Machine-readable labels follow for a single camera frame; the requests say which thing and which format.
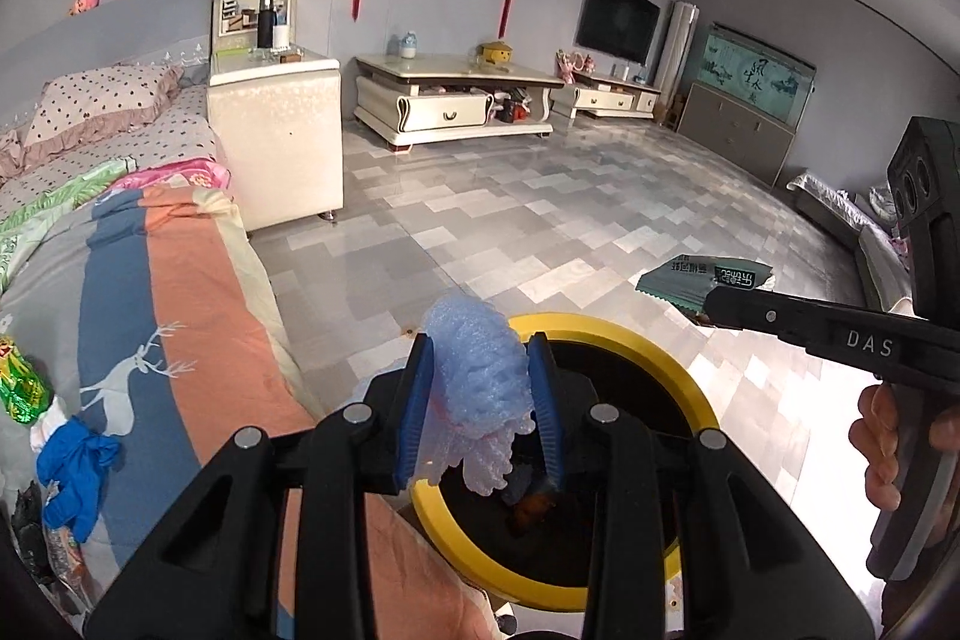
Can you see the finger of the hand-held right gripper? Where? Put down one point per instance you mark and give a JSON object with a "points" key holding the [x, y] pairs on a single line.
{"points": [[750, 310]]}

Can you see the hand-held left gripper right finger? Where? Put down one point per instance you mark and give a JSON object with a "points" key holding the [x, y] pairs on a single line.
{"points": [[544, 415]]}

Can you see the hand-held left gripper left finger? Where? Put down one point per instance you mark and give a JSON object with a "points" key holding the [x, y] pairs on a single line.
{"points": [[420, 415]]}

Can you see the pale blue foam fruit net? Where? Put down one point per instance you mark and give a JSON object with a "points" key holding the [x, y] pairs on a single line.
{"points": [[472, 370]]}

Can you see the grey-green foil packet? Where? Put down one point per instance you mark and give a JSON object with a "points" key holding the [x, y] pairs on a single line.
{"points": [[682, 280]]}

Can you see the yellow-rimmed black trash bin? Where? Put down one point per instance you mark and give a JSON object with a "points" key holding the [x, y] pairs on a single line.
{"points": [[675, 370]]}

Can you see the green and yellow snack packet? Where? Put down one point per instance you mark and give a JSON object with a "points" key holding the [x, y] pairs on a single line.
{"points": [[19, 389]]}

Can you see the person's right hand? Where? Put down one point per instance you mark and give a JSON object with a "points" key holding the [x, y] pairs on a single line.
{"points": [[874, 445]]}

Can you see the grey sofa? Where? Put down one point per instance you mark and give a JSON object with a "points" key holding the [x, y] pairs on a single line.
{"points": [[832, 205]]}

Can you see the white cloth bundle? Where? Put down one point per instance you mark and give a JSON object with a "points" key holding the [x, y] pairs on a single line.
{"points": [[885, 201]]}

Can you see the grey cabinet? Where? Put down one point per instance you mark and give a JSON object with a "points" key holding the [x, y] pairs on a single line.
{"points": [[735, 134]]}

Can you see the fish tank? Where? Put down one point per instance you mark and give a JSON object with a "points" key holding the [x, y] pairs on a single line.
{"points": [[750, 70]]}

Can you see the striped deer-print quilt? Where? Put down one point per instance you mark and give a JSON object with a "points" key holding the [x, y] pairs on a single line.
{"points": [[187, 325]]}

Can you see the small cream TV cabinet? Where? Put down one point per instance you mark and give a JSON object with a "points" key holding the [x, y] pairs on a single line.
{"points": [[607, 99]]}

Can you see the white standing air conditioner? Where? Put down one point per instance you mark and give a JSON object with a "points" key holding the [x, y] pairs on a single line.
{"points": [[679, 48]]}

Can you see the large cream TV cabinet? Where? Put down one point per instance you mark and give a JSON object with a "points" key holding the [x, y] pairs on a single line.
{"points": [[442, 111]]}

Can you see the red items in cabinet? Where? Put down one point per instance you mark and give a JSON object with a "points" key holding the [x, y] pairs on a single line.
{"points": [[514, 108]]}

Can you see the cream nightstand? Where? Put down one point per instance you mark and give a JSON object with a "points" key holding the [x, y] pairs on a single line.
{"points": [[277, 138]]}

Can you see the pink floral blanket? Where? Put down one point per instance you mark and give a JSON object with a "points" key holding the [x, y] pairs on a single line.
{"points": [[187, 174]]}

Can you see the blue cloth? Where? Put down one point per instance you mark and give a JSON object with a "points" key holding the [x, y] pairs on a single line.
{"points": [[71, 467]]}

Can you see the polka-dot bed sheet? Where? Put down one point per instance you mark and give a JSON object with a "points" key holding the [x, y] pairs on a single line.
{"points": [[180, 130]]}

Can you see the white crumpled tissue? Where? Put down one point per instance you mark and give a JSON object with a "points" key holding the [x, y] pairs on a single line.
{"points": [[46, 430]]}

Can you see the clear plastic wrapper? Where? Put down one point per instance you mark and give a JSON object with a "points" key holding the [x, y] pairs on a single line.
{"points": [[67, 561]]}

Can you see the white cup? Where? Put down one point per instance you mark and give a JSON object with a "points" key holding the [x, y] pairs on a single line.
{"points": [[281, 36]]}

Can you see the dark cloth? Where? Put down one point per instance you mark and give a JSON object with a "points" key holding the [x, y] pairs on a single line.
{"points": [[26, 527]]}

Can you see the black thermos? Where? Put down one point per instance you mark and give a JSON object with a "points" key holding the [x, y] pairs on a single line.
{"points": [[266, 25]]}

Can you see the green floral blanket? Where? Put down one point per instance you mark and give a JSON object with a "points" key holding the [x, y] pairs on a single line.
{"points": [[45, 212]]}

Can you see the cream shelf organizer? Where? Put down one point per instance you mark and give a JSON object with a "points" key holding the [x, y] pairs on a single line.
{"points": [[236, 21]]}

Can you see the polka-dot ruffled pillow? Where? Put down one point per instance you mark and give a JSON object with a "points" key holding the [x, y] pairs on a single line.
{"points": [[97, 96]]}

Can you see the polka-dot crumpled quilt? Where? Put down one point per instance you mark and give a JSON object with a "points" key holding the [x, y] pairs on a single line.
{"points": [[7, 153]]}

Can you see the bed with grey headboard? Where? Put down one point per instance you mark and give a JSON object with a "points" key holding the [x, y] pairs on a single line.
{"points": [[112, 21]]}

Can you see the pink doll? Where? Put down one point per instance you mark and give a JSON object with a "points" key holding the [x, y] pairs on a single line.
{"points": [[85, 3]]}

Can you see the black wall television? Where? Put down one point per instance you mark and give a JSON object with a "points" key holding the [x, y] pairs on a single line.
{"points": [[619, 18]]}

